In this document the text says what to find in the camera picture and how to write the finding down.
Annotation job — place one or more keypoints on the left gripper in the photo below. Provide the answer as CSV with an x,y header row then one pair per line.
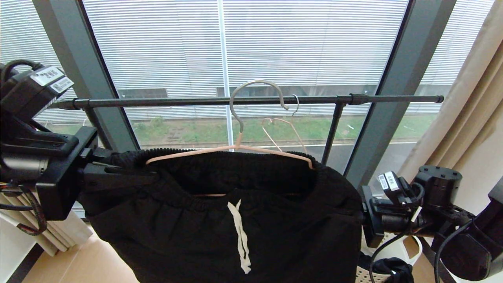
x,y
63,184

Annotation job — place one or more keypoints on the beige curtain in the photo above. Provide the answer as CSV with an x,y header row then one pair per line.
x,y
471,98
59,236

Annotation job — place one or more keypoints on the window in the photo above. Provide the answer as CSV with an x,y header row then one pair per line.
x,y
157,47

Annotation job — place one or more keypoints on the white laundry basket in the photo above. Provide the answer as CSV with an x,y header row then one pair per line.
x,y
404,247

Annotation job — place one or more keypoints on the black clothes rack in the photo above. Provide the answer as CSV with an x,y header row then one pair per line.
x,y
177,102

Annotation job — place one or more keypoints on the pink clothes hanger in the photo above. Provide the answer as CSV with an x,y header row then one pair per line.
x,y
238,141
295,103

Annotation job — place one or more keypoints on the black garment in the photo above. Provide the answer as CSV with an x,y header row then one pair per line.
x,y
196,236

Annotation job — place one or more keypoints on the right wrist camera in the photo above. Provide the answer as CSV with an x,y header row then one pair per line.
x,y
393,182

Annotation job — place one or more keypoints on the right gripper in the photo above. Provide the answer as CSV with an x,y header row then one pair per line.
x,y
373,224

